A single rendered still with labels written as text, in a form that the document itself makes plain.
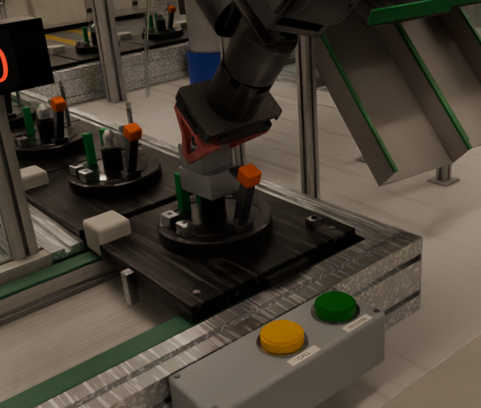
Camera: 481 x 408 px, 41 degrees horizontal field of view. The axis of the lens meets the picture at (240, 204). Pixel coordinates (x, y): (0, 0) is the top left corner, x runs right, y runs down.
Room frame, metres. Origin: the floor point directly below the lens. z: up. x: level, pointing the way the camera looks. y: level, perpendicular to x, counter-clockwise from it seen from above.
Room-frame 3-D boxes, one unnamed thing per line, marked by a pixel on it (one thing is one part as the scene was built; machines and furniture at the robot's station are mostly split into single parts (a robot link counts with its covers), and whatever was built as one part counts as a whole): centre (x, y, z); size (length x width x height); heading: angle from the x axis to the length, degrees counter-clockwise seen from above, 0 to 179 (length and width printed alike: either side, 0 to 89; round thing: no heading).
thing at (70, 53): (2.10, 0.41, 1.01); 0.24 x 0.24 x 0.13; 37
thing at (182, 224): (0.67, 0.07, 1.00); 0.02 x 0.01 x 0.02; 37
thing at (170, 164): (0.92, 0.19, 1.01); 0.24 x 0.24 x 0.13; 37
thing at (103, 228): (0.74, 0.17, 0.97); 0.05 x 0.05 x 0.04; 37
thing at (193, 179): (0.72, 0.04, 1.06); 0.08 x 0.04 x 0.07; 37
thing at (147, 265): (0.72, 0.03, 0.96); 0.24 x 0.24 x 0.02; 37
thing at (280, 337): (0.49, -0.03, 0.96); 0.04 x 0.04 x 0.02
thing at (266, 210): (0.72, 0.03, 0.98); 0.14 x 0.14 x 0.02
